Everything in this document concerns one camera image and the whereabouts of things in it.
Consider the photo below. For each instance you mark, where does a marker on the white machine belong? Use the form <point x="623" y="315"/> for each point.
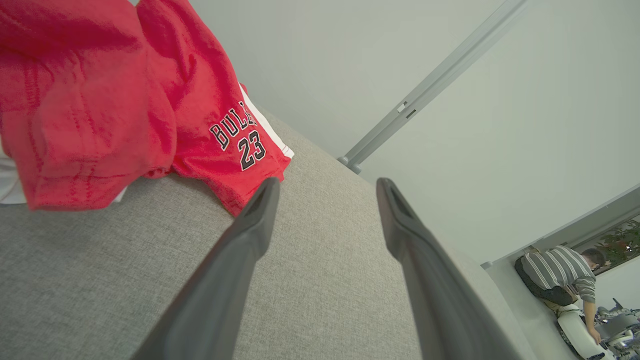
<point x="575" y="330"/>

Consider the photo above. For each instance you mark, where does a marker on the red Bulls jersey white sleeves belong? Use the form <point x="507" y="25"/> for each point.
<point x="75" y="100"/>

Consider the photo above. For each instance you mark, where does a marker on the red Bulls shorts white stripe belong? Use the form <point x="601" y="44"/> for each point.
<point x="200" y="75"/>

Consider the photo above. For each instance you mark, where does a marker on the person in striped sweater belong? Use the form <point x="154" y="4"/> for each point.
<point x="555" y="270"/>

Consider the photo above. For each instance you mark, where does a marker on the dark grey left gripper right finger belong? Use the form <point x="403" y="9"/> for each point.
<point x="440" y="300"/>

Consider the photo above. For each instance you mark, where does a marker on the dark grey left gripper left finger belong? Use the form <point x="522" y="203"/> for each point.
<point x="225" y="280"/>

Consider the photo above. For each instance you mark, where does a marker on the green leafy plant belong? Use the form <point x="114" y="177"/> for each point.
<point x="622" y="245"/>

